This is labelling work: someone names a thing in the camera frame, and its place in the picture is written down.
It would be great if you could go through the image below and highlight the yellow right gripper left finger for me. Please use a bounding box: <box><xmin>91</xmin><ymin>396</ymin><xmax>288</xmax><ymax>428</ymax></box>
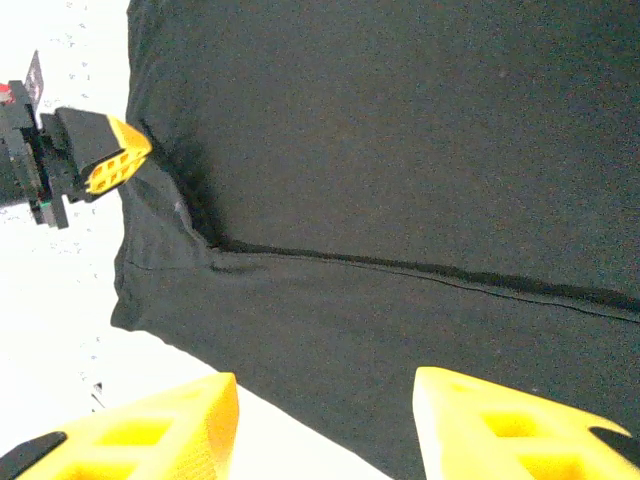
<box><xmin>0</xmin><ymin>371</ymin><xmax>241</xmax><ymax>480</ymax></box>

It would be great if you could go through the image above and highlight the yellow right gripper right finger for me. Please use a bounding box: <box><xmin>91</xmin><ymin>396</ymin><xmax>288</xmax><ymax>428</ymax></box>
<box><xmin>412</xmin><ymin>365</ymin><xmax>640</xmax><ymax>480</ymax></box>

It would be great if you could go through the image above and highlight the black t-shirt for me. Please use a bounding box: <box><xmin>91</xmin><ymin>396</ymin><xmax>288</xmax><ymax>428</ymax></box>
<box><xmin>109</xmin><ymin>0</ymin><xmax>640</xmax><ymax>480</ymax></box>

